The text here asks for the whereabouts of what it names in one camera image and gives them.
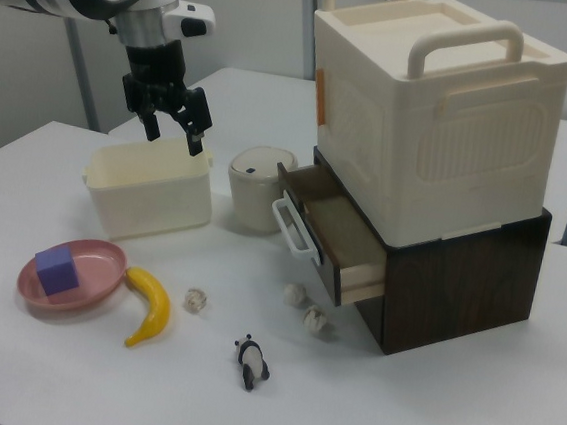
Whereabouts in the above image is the grey partition post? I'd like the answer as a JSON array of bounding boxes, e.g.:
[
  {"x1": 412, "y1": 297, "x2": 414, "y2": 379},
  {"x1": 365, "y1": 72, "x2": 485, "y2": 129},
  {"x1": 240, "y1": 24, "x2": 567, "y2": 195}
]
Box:
[
  {"x1": 54, "y1": 16, "x2": 110, "y2": 132},
  {"x1": 289, "y1": 0, "x2": 326, "y2": 82}
]

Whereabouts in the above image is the cream open plastic basket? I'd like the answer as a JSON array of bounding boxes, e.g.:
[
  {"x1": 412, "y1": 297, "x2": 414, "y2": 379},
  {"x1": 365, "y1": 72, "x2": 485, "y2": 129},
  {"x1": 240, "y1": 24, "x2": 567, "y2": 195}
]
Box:
[{"x1": 75, "y1": 127, "x2": 220, "y2": 248}]

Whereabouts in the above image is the small cream lidded bin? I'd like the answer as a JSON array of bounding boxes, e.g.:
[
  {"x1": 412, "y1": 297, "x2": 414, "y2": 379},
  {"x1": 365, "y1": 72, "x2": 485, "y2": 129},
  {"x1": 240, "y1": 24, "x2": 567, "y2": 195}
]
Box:
[{"x1": 222, "y1": 142, "x2": 303, "y2": 237}]

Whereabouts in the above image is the black white panda toy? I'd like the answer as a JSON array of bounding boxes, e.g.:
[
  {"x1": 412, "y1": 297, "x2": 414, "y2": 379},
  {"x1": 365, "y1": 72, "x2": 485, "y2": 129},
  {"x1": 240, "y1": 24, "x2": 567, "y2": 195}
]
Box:
[{"x1": 229, "y1": 331, "x2": 275, "y2": 394}]

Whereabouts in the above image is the pink plastic plate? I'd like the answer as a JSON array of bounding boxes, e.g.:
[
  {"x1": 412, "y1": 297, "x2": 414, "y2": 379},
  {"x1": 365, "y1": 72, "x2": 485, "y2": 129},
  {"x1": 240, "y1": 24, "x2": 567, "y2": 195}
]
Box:
[{"x1": 14, "y1": 232, "x2": 132, "y2": 318}]

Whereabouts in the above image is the purple foam cube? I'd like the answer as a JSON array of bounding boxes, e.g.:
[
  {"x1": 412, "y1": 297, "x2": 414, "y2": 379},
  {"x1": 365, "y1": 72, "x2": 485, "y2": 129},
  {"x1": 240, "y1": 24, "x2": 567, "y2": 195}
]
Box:
[{"x1": 30, "y1": 242, "x2": 84, "y2": 300}]

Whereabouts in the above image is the cream storage box with handles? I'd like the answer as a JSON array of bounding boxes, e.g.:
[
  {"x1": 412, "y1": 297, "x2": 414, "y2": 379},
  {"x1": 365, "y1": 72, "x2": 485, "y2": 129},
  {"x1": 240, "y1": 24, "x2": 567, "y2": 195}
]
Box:
[{"x1": 292, "y1": 0, "x2": 567, "y2": 264}]

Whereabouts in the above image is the dark wood drawer cabinet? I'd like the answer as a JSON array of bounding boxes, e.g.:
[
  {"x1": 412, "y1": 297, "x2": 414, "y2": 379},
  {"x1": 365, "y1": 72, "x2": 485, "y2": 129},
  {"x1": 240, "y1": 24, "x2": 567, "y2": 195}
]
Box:
[{"x1": 294, "y1": 144, "x2": 558, "y2": 371}]

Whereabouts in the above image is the crumpled paper ball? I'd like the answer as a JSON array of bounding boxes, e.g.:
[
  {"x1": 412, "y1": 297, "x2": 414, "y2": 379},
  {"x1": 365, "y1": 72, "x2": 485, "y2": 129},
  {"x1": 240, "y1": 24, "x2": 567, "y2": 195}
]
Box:
[
  {"x1": 182, "y1": 285, "x2": 209, "y2": 316},
  {"x1": 300, "y1": 303, "x2": 331, "y2": 335},
  {"x1": 282, "y1": 281, "x2": 309, "y2": 308}
]

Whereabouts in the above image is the yellow toy banana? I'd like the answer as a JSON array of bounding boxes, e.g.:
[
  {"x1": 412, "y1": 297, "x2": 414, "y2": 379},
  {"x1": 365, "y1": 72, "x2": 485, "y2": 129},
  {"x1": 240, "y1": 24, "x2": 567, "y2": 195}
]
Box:
[{"x1": 118, "y1": 266, "x2": 176, "y2": 353}]

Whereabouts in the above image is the drawer with white handle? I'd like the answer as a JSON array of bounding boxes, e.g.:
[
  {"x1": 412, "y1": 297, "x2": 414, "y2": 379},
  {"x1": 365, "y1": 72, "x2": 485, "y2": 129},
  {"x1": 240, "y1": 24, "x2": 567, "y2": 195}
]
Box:
[{"x1": 262, "y1": 160, "x2": 399, "y2": 313}]

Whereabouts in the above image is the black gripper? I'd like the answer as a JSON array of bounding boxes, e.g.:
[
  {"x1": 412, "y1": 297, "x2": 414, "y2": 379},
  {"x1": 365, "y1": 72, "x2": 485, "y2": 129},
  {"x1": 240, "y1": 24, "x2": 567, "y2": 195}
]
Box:
[{"x1": 114, "y1": 35, "x2": 222, "y2": 159}]

